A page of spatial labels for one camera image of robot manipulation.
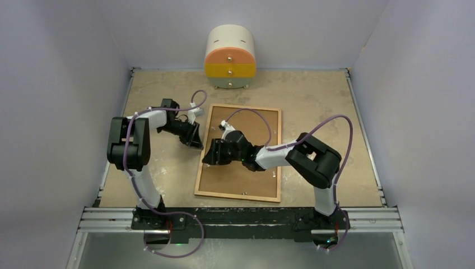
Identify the round drawer cabinet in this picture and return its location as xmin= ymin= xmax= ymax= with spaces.
xmin=204 ymin=24 xmax=257 ymax=89

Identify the aluminium rail frame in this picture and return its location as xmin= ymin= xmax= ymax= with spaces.
xmin=68 ymin=69 xmax=412 ymax=268

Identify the wooden picture frame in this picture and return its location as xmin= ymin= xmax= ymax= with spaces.
xmin=193 ymin=103 xmax=282 ymax=203

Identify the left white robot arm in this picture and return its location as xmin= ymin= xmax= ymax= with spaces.
xmin=106 ymin=99 xmax=204 ymax=229

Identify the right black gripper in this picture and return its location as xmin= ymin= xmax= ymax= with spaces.
xmin=203 ymin=139 xmax=244 ymax=166

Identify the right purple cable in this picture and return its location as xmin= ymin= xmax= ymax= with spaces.
xmin=221 ymin=108 xmax=354 ymax=253

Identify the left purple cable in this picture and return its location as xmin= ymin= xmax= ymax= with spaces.
xmin=122 ymin=89 xmax=208 ymax=260

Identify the purple cable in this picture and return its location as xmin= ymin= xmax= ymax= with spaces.
xmin=221 ymin=108 xmax=354 ymax=253
xmin=122 ymin=89 xmax=208 ymax=260

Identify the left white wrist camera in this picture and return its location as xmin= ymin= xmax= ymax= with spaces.
xmin=187 ymin=107 xmax=204 ymax=124

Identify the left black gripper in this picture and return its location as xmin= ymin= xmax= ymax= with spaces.
xmin=158 ymin=119 xmax=203 ymax=149

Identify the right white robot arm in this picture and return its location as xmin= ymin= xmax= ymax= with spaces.
xmin=202 ymin=131 xmax=347 ymax=228

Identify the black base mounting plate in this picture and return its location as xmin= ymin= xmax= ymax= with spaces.
xmin=131 ymin=207 xmax=350 ymax=247

